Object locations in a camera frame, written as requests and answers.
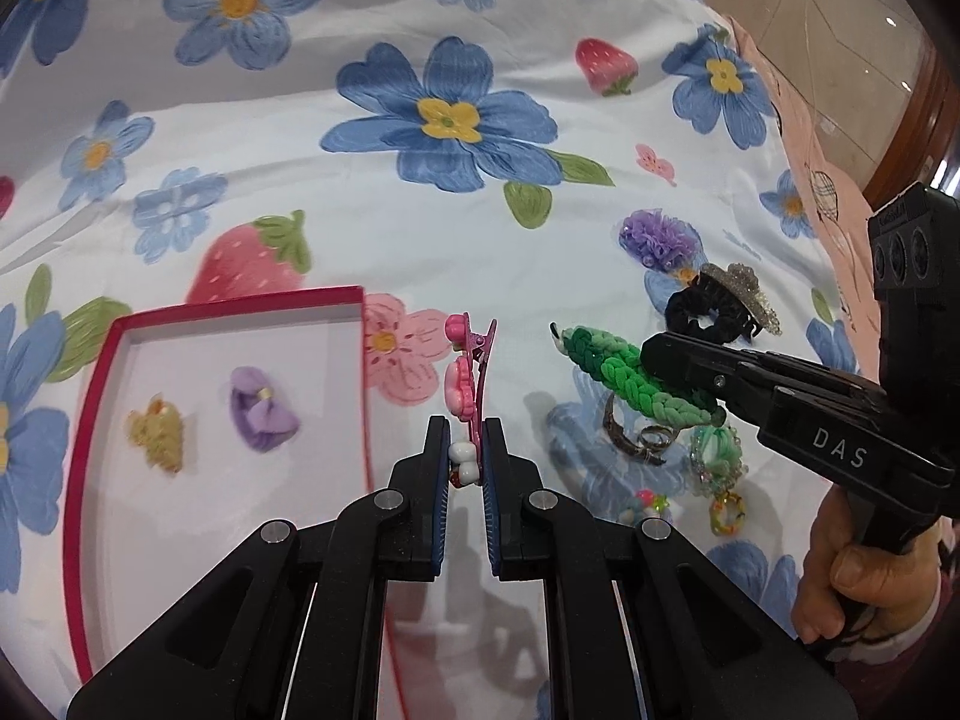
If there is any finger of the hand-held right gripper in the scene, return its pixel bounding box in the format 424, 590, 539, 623
675, 332, 887, 411
640, 332, 790, 434

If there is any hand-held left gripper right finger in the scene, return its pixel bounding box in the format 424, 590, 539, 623
482, 416, 860, 720

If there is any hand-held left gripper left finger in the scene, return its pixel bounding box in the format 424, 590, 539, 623
66, 414, 451, 720

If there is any green hair tie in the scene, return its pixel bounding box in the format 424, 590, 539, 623
690, 424, 743, 482

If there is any green braided bracelet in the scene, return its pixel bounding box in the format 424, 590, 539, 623
550, 322, 725, 428

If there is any gold wrist watch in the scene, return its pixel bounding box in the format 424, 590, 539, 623
604, 388, 672, 467

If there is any crystal bead bracelet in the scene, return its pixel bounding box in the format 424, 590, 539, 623
690, 427, 740, 497

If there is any pink flower hair clip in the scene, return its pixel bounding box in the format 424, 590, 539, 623
442, 313, 500, 488

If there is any colorful bead bracelet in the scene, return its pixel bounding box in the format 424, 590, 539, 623
621, 489, 680, 526

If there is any red-rimmed white tray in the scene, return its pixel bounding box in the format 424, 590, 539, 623
62, 285, 412, 720

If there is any person's right hand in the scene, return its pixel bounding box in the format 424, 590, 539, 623
791, 495, 946, 644

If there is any black scrunchie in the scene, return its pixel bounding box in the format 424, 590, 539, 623
665, 275, 755, 342

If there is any rhinestone hair claw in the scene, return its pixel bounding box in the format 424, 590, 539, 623
701, 262, 781, 336

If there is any purple flower scrunchie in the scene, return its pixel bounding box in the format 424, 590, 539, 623
619, 210, 702, 271

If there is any pink printed cloth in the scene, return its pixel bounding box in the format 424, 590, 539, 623
727, 15, 890, 391

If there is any purple bow hair clip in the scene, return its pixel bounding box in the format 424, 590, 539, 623
227, 367, 301, 455

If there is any brown wooden furniture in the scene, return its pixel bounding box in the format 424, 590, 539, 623
862, 37, 960, 211

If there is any yellow hair claw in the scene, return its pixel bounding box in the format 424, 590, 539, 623
126, 394, 185, 475

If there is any floral bedsheet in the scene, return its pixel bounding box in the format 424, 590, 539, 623
0, 0, 878, 720

